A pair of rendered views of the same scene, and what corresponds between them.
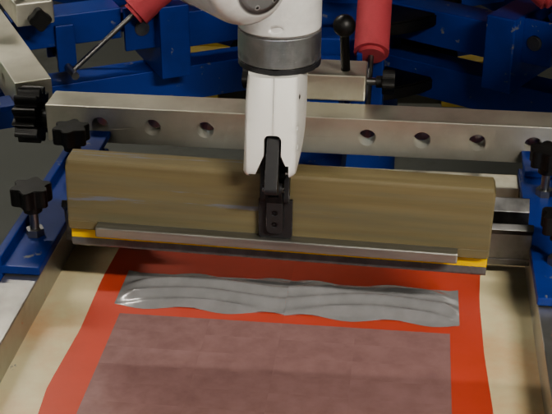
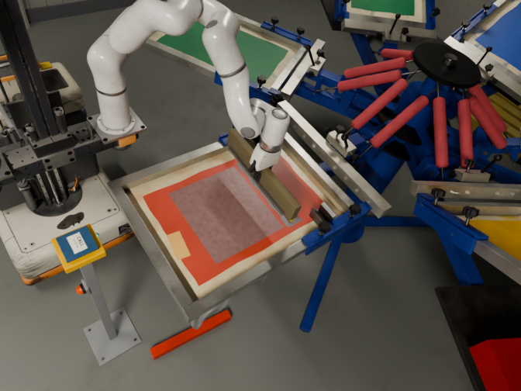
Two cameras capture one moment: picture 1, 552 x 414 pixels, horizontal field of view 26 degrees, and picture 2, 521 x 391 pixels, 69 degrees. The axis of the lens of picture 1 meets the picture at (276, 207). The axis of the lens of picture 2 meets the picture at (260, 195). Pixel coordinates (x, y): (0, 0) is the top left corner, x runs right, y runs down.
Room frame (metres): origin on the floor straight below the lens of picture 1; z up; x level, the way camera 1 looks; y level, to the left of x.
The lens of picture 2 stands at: (0.26, -0.53, 2.13)
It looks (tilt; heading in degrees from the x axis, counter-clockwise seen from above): 51 degrees down; 34
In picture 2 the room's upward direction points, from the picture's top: 17 degrees clockwise
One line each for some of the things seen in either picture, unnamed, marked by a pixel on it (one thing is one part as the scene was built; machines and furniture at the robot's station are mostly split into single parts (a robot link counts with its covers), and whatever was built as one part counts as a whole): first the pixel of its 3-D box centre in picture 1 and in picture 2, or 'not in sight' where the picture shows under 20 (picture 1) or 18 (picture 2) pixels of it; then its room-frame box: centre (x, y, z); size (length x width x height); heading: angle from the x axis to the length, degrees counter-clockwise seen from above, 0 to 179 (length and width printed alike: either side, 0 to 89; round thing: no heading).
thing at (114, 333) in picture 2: not in sight; (98, 300); (0.40, 0.19, 0.48); 0.22 x 0.22 x 0.96; 83
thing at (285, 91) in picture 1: (278, 104); (267, 153); (1.02, 0.00, 1.20); 0.10 x 0.08 x 0.11; 174
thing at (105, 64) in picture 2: not in sight; (109, 64); (0.72, 0.45, 1.37); 0.13 x 0.10 x 0.16; 35
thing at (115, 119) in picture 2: not in sight; (112, 102); (0.71, 0.46, 1.21); 0.16 x 0.13 x 0.15; 85
